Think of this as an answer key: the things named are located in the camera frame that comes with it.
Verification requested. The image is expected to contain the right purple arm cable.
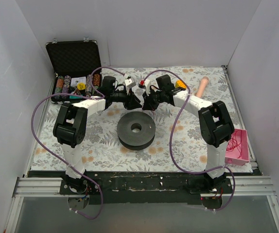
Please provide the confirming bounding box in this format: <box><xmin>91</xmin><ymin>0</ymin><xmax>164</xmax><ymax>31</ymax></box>
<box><xmin>143</xmin><ymin>69</ymin><xmax>235</xmax><ymax>212</ymax></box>

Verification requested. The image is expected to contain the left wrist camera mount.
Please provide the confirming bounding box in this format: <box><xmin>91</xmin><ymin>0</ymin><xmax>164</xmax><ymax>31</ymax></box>
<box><xmin>123</xmin><ymin>76</ymin><xmax>136</xmax><ymax>94</ymax></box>

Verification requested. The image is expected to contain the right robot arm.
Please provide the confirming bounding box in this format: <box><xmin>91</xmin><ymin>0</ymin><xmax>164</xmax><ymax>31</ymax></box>
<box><xmin>139</xmin><ymin>75</ymin><xmax>234</xmax><ymax>193</ymax></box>

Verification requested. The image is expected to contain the red cable bundle in box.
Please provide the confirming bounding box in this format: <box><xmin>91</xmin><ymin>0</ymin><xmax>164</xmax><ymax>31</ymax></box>
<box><xmin>227</xmin><ymin>131</ymin><xmax>244</xmax><ymax>158</ymax></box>

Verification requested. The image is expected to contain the black front base bar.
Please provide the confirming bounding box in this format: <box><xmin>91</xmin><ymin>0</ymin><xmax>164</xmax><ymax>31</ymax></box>
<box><xmin>59</xmin><ymin>172</ymin><xmax>232</xmax><ymax>205</ymax></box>

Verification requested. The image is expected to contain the floral table mat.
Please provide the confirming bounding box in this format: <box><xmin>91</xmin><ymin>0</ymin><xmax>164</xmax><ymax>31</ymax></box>
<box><xmin>27</xmin><ymin>67</ymin><xmax>254</xmax><ymax>173</ymax></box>

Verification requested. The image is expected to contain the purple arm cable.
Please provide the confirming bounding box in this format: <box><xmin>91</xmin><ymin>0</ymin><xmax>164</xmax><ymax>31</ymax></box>
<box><xmin>31</xmin><ymin>66</ymin><xmax>130</xmax><ymax>220</ymax></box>
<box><xmin>143</xmin><ymin>69</ymin><xmax>235</xmax><ymax>212</ymax></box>

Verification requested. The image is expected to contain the pink plastic box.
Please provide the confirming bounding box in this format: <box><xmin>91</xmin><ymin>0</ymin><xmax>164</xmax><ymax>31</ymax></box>
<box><xmin>225</xmin><ymin>129</ymin><xmax>249</xmax><ymax>166</ymax></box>

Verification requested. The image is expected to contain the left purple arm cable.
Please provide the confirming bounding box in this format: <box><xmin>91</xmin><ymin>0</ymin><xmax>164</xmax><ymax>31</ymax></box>
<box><xmin>31</xmin><ymin>66</ymin><xmax>130</xmax><ymax>220</ymax></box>

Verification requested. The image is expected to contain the black poker chip case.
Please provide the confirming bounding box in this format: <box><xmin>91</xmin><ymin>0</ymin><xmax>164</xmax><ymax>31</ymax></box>
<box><xmin>45</xmin><ymin>37</ymin><xmax>101</xmax><ymax>94</ymax></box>

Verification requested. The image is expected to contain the yellow toy brick tower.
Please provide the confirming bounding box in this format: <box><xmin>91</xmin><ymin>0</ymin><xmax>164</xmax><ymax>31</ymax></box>
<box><xmin>175</xmin><ymin>80</ymin><xmax>186</xmax><ymax>89</ymax></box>

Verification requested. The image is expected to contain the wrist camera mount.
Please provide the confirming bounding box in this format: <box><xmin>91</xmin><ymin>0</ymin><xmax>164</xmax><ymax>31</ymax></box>
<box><xmin>123</xmin><ymin>76</ymin><xmax>136</xmax><ymax>94</ymax></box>
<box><xmin>139</xmin><ymin>79</ymin><xmax>151</xmax><ymax>96</ymax></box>

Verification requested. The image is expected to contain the black cable spool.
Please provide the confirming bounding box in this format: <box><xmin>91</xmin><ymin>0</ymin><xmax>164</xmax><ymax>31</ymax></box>
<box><xmin>117</xmin><ymin>111</ymin><xmax>156</xmax><ymax>150</ymax></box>

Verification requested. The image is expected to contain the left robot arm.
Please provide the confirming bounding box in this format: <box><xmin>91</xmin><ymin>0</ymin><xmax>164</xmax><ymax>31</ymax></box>
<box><xmin>53</xmin><ymin>75</ymin><xmax>141</xmax><ymax>194</ymax></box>

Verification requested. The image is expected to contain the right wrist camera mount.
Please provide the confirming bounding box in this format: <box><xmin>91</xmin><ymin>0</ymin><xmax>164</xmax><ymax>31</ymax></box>
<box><xmin>139</xmin><ymin>79</ymin><xmax>151</xmax><ymax>96</ymax></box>

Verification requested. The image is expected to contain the beige toy microphone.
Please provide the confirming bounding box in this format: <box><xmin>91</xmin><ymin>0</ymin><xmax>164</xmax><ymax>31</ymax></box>
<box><xmin>196</xmin><ymin>76</ymin><xmax>209</xmax><ymax>98</ymax></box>

